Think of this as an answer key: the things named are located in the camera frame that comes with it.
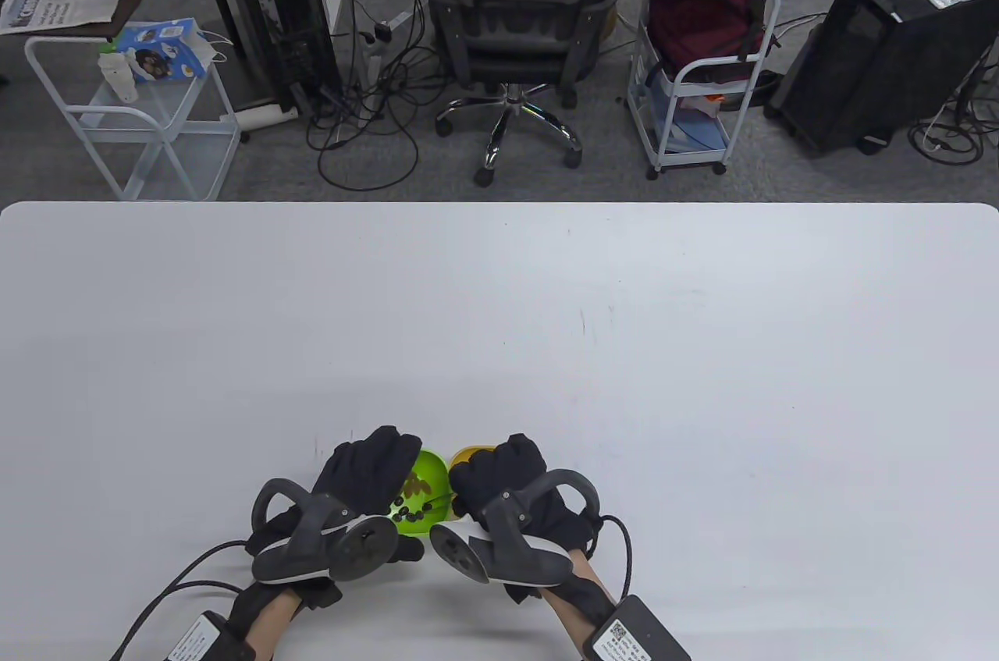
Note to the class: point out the person's right hand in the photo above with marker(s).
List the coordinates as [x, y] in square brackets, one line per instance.
[507, 470]

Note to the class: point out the person's left hand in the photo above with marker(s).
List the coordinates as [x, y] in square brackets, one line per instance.
[367, 466]

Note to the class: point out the yellow small dish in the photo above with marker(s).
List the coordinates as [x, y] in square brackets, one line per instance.
[468, 452]

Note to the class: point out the green plastic dish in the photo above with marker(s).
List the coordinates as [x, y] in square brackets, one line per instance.
[433, 462]

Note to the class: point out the metal tweezers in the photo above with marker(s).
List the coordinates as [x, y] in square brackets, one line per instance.
[441, 497]

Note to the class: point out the person's left forearm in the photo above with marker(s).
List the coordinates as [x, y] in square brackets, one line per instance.
[269, 626]

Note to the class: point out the person's right forearm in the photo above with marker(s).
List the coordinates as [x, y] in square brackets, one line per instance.
[577, 602]

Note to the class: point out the grey right hand controller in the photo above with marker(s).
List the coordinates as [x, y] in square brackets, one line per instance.
[515, 552]

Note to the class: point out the grey hand controller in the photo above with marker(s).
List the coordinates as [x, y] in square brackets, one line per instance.
[515, 552]
[320, 544]

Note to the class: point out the grey left hand controller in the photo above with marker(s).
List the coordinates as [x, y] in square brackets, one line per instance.
[320, 544]

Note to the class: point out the white cylindrical desk foot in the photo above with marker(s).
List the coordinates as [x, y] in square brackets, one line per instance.
[261, 116]

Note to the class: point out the blue folded cloth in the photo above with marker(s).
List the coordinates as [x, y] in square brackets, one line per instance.
[695, 134]

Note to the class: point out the black mesh office chair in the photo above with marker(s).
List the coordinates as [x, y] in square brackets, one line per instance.
[515, 29]

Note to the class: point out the white power strip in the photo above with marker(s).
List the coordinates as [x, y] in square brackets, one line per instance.
[402, 19]

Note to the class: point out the black open computer tower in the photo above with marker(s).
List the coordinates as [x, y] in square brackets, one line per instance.
[289, 13]

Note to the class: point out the blue carton box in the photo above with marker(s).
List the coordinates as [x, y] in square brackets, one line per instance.
[160, 48]

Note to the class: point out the maroon bag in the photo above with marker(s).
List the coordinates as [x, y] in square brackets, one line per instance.
[695, 29]

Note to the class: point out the black closed computer tower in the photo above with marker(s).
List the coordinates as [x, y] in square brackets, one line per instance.
[882, 68]

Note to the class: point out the folded newspaper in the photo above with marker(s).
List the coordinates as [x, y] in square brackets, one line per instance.
[62, 5]

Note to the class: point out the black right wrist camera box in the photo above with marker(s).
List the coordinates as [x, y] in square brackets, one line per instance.
[636, 634]

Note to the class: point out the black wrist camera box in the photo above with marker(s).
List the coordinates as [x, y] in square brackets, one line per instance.
[207, 639]
[636, 634]

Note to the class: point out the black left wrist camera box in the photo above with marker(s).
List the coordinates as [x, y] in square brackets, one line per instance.
[207, 639]

